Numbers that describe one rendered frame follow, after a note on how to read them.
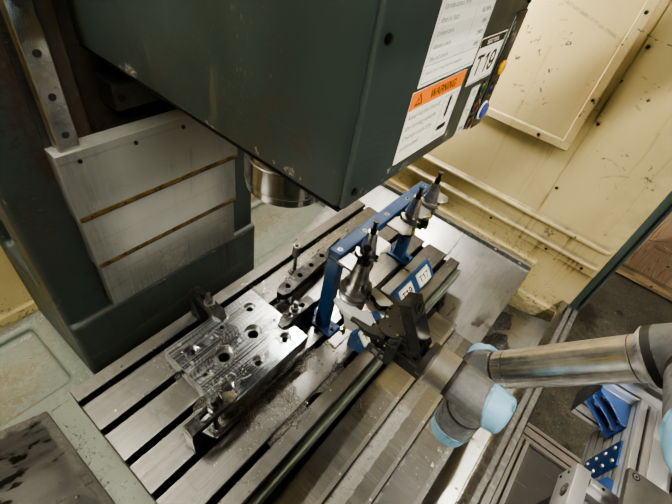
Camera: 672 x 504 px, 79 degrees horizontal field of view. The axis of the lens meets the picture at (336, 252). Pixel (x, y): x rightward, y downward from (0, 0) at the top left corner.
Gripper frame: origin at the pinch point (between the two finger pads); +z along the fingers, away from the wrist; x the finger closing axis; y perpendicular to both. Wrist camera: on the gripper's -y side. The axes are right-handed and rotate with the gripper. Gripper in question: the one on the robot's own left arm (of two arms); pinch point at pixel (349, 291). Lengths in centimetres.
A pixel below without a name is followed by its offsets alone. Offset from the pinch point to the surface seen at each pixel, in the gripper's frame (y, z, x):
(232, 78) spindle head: -38.0, 18.9, -12.3
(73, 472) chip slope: 69, 39, -53
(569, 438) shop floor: 132, -90, 110
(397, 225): 11.5, 9.7, 38.1
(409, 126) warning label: -36.6, -1.6, 0.6
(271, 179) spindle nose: -21.4, 15.8, -7.3
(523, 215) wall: 27, -14, 101
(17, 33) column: -31, 62, -22
